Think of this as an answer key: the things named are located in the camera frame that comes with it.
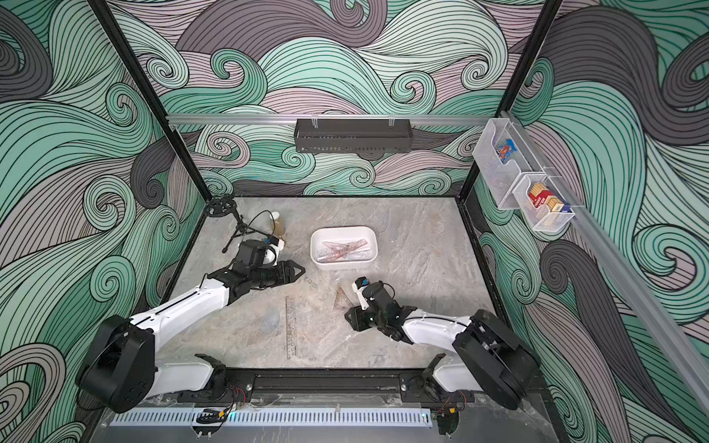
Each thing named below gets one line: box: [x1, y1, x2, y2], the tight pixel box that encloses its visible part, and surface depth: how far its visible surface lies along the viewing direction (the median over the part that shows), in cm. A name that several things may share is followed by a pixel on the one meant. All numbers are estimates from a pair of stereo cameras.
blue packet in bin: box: [495, 138, 518, 164], surface depth 85 cm
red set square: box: [322, 241, 350, 260], surface depth 106 cm
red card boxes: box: [528, 182, 573, 213], surface depth 67 cm
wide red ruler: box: [324, 238, 369, 264], surface depth 103 cm
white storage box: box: [310, 225, 379, 270], surface depth 103 cm
